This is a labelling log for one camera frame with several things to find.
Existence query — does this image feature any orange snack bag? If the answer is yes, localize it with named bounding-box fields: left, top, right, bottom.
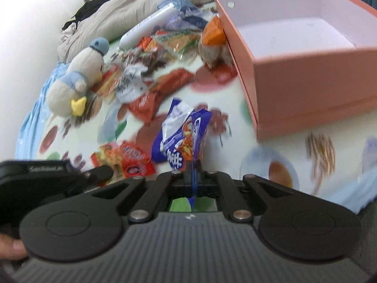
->
left=197, top=16, right=233, bottom=69

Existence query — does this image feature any fruit print tablecloth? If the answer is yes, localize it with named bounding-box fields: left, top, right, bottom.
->
left=13, top=49, right=376, bottom=212

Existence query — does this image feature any duck plush toy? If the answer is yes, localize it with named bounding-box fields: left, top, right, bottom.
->
left=46, top=37, right=109, bottom=118

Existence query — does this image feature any left hand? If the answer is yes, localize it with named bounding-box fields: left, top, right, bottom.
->
left=0, top=234, right=28, bottom=261

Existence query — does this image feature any red wrapper snack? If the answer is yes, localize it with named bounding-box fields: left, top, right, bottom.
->
left=128, top=68, right=195, bottom=123

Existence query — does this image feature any white cylindrical tube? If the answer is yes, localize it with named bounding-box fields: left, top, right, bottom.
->
left=119, top=3, right=179, bottom=50

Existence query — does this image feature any blue crumpled bag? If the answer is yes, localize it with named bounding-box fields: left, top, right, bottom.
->
left=157, top=0, right=215, bottom=31

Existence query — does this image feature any green label snack bag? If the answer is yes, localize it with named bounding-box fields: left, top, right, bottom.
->
left=153, top=29, right=201, bottom=59

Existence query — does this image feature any red spicy strips snack bag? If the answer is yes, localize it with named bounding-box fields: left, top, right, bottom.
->
left=90, top=141, right=155, bottom=179

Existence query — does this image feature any blue peanut snack bag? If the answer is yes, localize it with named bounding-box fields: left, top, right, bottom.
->
left=152, top=98, right=212, bottom=212

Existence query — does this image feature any black clothes pile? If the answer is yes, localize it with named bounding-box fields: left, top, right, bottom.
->
left=62, top=0, right=110, bottom=31

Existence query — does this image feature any silver white snack bag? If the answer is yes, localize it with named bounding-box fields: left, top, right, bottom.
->
left=115, top=63, right=154, bottom=104

